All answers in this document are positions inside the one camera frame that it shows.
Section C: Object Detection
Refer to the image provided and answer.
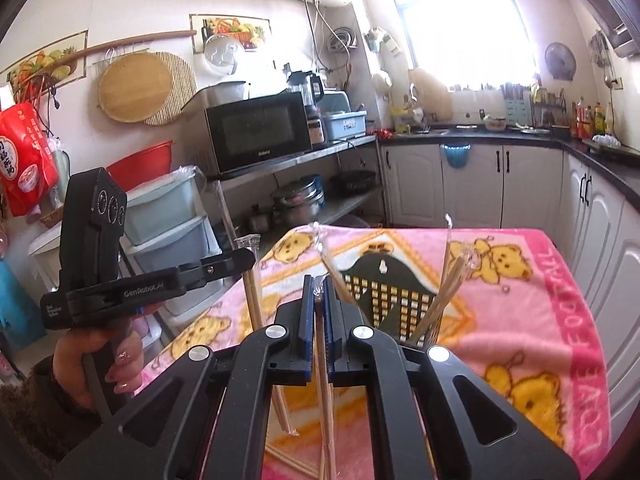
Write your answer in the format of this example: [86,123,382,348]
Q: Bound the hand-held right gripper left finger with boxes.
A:
[55,276,316,480]

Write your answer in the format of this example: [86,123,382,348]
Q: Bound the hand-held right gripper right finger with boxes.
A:
[324,277,581,480]

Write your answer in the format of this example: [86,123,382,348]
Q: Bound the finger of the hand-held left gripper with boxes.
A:
[175,249,257,290]

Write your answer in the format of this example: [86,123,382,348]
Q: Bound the wooden chopsticks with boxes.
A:
[311,280,338,480]
[264,442,321,478]
[235,234,268,333]
[270,385,298,433]
[309,221,361,306]

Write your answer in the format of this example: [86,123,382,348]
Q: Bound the black perforated utensil holder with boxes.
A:
[340,242,453,348]

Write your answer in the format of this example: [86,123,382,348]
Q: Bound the bundle of chopsticks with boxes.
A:
[412,212,483,348]

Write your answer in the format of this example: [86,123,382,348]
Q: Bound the person's left forearm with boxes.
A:
[10,360,108,480]

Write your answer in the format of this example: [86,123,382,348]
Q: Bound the person's left hand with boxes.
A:
[52,330,146,410]

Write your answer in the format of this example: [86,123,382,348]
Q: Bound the wicker basket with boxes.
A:
[39,202,66,228]

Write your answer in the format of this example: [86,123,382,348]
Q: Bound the pale blue plastic drawer unit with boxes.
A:
[122,167,224,316]

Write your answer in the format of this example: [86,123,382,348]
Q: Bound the red plastic basin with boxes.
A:
[106,140,175,193]

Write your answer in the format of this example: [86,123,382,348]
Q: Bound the stacked steel pots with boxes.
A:
[270,175,326,226]

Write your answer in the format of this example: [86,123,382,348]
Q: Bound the red plastic bag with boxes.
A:
[0,102,60,218]

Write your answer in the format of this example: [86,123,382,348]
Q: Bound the black microwave oven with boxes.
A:
[205,91,313,176]

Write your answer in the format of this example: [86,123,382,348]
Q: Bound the steel shelf rack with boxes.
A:
[207,135,388,246]

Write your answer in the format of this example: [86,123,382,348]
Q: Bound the black wok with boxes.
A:
[332,170,377,196]

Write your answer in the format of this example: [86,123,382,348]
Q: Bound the round bamboo tray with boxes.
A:
[97,52,175,123]

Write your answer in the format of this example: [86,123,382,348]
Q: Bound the steel lidded container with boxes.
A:
[192,80,248,108]

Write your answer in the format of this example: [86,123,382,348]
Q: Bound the round woven mat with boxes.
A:
[145,51,198,127]

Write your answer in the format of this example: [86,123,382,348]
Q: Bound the blue grey plastic box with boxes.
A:
[322,110,368,141]

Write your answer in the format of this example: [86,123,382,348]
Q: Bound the pink bear-print blanket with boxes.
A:
[140,225,613,480]

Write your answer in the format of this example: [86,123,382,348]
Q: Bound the black blender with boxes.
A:
[286,70,326,147]

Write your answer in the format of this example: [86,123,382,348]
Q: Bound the long wooden rolling pin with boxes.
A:
[12,30,197,96]

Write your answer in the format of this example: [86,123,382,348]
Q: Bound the glass pot lid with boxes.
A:
[203,34,246,73]

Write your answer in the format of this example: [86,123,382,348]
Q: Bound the blue hanging bin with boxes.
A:
[439,142,472,170]

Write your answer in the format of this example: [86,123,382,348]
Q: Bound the white kitchen cabinets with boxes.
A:
[377,142,640,446]

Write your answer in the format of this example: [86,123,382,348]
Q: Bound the white hanging colander ladle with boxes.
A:
[371,69,393,101]

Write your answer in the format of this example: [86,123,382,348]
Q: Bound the wooden cutting board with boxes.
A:
[407,67,453,123]

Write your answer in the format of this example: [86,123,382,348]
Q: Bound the green knife rack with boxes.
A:
[500,82,532,126]

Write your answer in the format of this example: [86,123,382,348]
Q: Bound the kitchen window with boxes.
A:
[377,0,538,91]

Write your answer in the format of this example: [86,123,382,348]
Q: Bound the row of condiment bottles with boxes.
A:
[570,96,616,140]

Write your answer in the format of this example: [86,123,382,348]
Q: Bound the black kitchen countertop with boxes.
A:
[377,125,640,196]

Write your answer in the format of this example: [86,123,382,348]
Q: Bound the black induction cooker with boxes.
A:
[582,137,640,156]

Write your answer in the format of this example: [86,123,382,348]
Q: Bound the round dark pan lid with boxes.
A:
[544,41,578,81]

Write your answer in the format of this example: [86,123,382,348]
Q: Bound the dark range hood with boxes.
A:
[545,0,640,58]

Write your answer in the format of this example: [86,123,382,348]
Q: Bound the fruit wall poster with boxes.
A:
[189,14,272,55]
[0,30,90,90]

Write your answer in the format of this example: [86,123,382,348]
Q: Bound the coiled grey hose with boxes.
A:
[327,26,360,53]

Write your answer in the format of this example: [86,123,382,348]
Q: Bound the wall-mounted utensil caddy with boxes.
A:
[365,27,401,56]

